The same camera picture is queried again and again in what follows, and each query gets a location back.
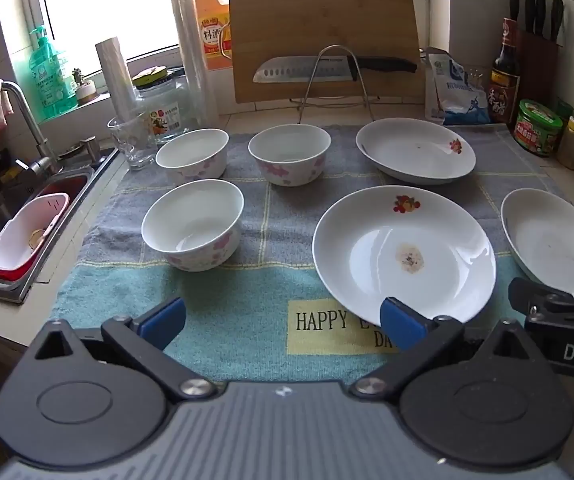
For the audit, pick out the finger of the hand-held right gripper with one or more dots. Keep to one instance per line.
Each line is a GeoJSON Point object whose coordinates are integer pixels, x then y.
{"type": "Point", "coordinates": [532, 295]}

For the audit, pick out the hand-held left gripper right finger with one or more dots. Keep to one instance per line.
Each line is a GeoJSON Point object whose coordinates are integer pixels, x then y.
{"type": "Point", "coordinates": [402, 322]}

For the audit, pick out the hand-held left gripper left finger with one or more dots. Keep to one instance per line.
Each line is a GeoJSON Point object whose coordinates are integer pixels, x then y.
{"type": "Point", "coordinates": [164, 322]}

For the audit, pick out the white fruit print plate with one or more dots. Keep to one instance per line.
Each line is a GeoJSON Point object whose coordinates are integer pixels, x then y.
{"type": "Point", "coordinates": [547, 240]}
{"type": "Point", "coordinates": [407, 155]}

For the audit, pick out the white plate with brown stain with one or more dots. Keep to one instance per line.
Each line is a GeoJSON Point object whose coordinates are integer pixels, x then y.
{"type": "Point", "coordinates": [402, 240]}

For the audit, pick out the white pink floral bowl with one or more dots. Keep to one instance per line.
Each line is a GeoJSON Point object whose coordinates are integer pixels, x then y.
{"type": "Point", "coordinates": [192, 152]}
{"type": "Point", "coordinates": [192, 220]}
{"type": "Point", "coordinates": [289, 147]}

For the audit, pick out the grey and teal checked towel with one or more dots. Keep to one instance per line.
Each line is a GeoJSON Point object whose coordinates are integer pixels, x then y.
{"type": "Point", "coordinates": [267, 285]}

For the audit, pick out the red plastic basin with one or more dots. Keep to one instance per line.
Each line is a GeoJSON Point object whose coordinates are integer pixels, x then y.
{"type": "Point", "coordinates": [12, 274]}

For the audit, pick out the green lidded sauce jar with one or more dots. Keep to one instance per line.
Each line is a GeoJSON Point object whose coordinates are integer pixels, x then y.
{"type": "Point", "coordinates": [537, 130]}

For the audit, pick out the steel sink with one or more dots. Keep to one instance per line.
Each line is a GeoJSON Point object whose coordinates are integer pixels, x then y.
{"type": "Point", "coordinates": [74, 180]}

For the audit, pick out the white plastic basin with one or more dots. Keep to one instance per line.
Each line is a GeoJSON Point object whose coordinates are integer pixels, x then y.
{"type": "Point", "coordinates": [22, 230]}

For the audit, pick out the clear glass cup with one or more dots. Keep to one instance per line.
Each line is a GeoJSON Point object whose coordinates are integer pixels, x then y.
{"type": "Point", "coordinates": [132, 145]}

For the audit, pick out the metal sink knob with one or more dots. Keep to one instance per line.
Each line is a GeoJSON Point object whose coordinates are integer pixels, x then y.
{"type": "Point", "coordinates": [92, 149]}

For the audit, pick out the glass jar with dark lid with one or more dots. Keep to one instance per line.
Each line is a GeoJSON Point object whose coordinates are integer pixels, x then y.
{"type": "Point", "coordinates": [164, 110]}

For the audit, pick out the white and blue salt bag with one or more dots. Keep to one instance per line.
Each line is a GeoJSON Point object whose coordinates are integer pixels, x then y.
{"type": "Point", "coordinates": [454, 95]}

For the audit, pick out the dark vinegar bottle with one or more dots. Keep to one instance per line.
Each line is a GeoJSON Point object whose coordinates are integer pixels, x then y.
{"type": "Point", "coordinates": [506, 80]}

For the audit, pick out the dark red knife block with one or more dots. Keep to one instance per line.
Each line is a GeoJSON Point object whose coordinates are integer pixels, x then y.
{"type": "Point", "coordinates": [537, 70]}

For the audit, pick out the metal faucet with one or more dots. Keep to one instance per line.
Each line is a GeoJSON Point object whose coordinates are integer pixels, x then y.
{"type": "Point", "coordinates": [29, 125]}

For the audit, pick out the small potted plant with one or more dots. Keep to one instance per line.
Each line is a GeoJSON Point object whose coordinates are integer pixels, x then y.
{"type": "Point", "coordinates": [86, 91]}

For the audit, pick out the short plastic wrap roll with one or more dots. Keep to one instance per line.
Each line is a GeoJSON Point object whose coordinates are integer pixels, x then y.
{"type": "Point", "coordinates": [114, 75]}

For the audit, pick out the green soap pump bottle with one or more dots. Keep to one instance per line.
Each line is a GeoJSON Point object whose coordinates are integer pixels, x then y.
{"type": "Point", "coordinates": [49, 80]}

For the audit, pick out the tall plastic wrap roll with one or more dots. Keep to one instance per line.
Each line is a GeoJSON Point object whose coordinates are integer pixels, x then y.
{"type": "Point", "coordinates": [192, 50]}

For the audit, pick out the orange cooking wine jug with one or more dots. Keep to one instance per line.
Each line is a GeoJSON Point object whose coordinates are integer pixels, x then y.
{"type": "Point", "coordinates": [212, 25]}

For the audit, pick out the bamboo cutting board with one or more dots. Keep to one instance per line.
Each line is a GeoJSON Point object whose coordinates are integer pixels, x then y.
{"type": "Point", "coordinates": [317, 15]}

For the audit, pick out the window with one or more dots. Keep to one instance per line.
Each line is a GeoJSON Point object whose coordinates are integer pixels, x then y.
{"type": "Point", "coordinates": [117, 0]}

